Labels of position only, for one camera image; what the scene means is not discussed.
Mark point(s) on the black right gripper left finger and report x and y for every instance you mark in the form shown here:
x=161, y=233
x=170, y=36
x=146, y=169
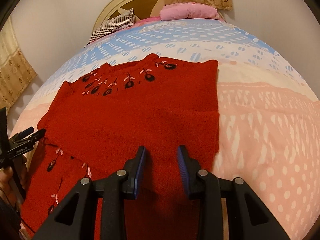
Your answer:
x=134, y=170

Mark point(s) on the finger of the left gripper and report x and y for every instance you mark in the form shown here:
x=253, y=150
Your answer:
x=22, y=135
x=34, y=137

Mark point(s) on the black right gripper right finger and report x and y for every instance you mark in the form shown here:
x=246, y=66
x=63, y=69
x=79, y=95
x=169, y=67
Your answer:
x=188, y=168

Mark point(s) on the red knitted sweater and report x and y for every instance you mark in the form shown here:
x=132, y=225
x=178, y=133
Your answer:
x=99, y=121

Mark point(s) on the person's left hand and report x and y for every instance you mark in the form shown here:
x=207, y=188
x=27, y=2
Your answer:
x=8, y=194

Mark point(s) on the beige side curtain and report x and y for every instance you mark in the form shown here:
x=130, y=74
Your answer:
x=16, y=72

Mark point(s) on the blue pink dotted bedsheet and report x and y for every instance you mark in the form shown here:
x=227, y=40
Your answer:
x=268, y=115

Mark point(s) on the grey striped pillow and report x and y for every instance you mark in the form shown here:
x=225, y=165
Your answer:
x=124, y=20

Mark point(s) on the pink pillow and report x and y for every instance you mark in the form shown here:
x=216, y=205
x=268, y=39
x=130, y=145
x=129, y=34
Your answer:
x=179, y=11

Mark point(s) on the cream wooden headboard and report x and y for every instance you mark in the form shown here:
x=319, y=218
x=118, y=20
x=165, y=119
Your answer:
x=143, y=9

